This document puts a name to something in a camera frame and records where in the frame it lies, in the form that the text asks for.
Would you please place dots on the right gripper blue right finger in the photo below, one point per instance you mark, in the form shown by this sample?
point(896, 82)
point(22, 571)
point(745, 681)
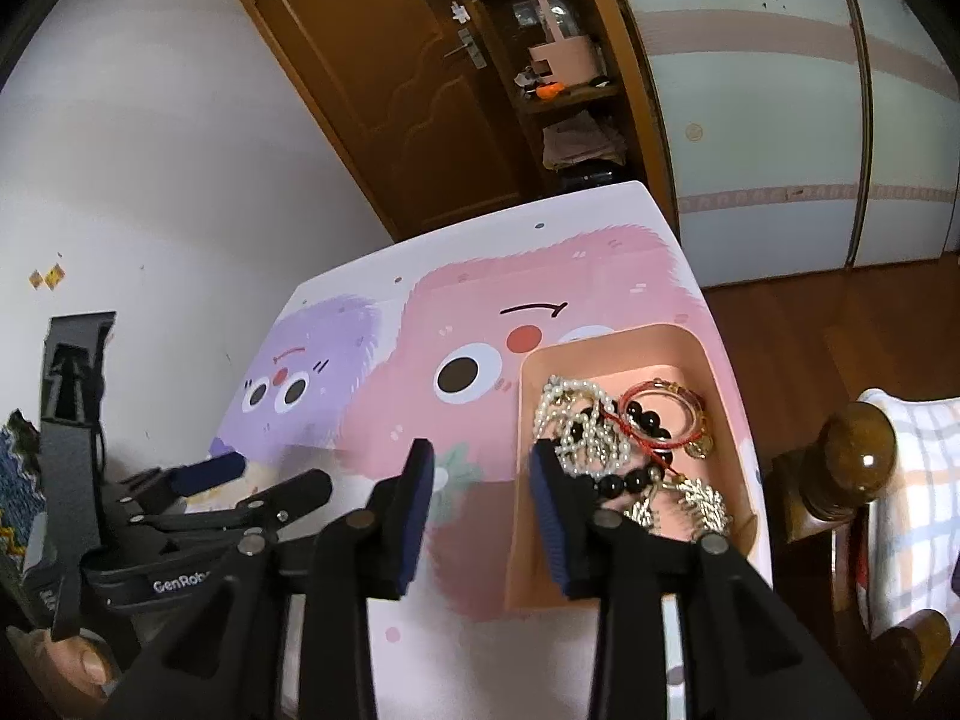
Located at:
point(744, 653)

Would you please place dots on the pink storage box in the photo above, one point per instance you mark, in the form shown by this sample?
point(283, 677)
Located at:
point(567, 53)

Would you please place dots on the checked bed sheet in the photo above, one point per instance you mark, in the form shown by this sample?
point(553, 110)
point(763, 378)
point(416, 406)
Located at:
point(912, 528)

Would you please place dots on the pink plastic jewelry tray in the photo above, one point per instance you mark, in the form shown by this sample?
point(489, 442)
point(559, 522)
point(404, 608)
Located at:
point(651, 421)

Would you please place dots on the wooden shelf unit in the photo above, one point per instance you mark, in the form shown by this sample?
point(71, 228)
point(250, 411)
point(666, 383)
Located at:
point(624, 96)

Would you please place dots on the brown wooden door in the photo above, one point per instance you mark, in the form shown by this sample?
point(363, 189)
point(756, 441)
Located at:
point(408, 101)

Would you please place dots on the folded cloth on shelf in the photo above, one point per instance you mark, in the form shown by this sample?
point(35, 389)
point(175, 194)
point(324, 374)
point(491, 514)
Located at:
point(581, 138)

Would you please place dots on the wooden bed post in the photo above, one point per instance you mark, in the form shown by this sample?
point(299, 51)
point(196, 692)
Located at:
point(817, 504)

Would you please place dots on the left human hand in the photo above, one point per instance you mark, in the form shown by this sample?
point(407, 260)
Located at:
point(74, 675)

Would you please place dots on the light blue wardrobe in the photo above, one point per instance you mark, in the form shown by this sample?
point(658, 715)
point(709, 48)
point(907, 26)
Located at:
point(803, 135)

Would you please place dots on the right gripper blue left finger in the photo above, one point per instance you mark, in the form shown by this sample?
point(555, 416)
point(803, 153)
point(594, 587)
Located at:
point(221, 654)

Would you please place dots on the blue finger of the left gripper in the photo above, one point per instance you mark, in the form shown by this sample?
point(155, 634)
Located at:
point(273, 508)
point(181, 482)

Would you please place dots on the cartoon monster table mat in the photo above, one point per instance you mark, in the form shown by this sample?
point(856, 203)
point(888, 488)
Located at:
point(427, 339)

